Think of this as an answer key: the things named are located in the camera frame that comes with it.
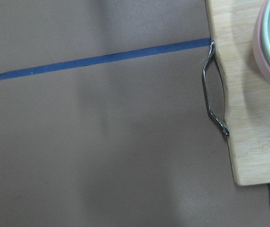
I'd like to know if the bamboo cutting board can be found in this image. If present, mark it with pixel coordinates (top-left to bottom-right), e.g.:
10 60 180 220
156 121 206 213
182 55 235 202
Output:
206 0 270 186

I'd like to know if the metal cutting board handle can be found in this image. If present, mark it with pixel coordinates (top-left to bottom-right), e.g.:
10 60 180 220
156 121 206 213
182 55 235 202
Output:
201 39 230 138

